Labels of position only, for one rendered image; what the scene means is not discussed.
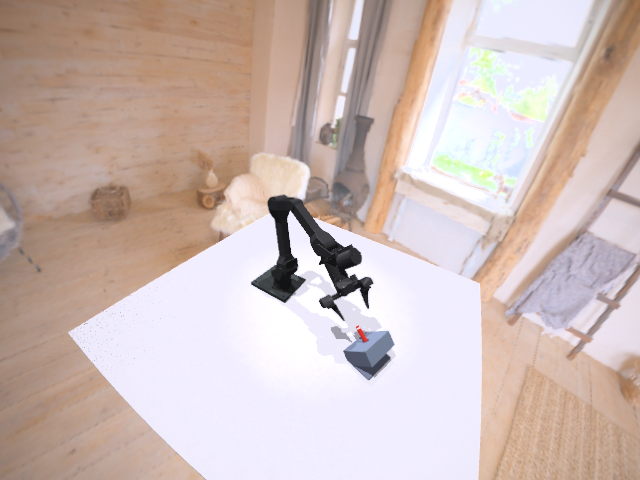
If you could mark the red peg with white band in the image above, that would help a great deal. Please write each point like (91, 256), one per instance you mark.
(361, 333)

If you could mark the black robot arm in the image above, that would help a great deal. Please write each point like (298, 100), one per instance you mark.
(334, 256)

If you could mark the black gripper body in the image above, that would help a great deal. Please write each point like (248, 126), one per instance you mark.
(327, 301)

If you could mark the grey sloped panel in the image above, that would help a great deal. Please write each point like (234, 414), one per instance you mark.
(370, 356)

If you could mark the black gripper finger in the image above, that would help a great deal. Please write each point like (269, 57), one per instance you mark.
(364, 294)
(335, 308)

